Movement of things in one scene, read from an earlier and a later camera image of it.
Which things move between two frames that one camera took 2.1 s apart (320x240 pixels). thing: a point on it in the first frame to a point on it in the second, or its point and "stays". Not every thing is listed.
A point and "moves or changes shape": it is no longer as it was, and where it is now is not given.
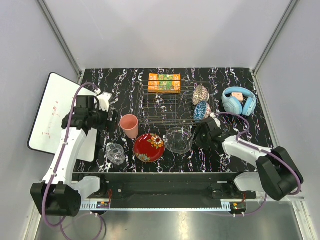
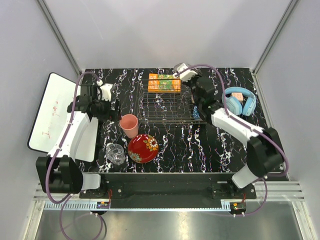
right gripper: x=198 y=132 to x=195 y=77
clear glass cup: x=115 y=153 stays
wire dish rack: x=167 y=109 stays
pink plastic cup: x=129 y=123 stays
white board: x=53 y=113 stays
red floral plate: x=149 y=147 moves or changes shape
